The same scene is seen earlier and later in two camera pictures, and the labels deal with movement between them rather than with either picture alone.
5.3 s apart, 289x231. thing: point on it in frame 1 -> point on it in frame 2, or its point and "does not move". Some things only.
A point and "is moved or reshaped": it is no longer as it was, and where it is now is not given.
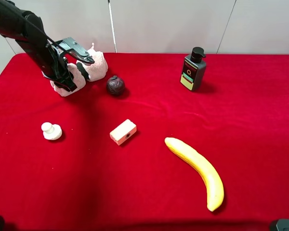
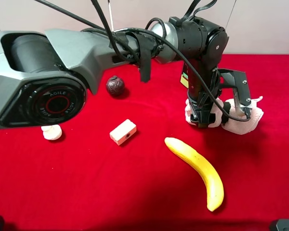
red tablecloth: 133,151 does not move
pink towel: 93,71 is moved or reshaped
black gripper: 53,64 -> 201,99
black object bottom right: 287,224 does not move
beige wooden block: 124,130 does not move
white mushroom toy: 51,132 does not move
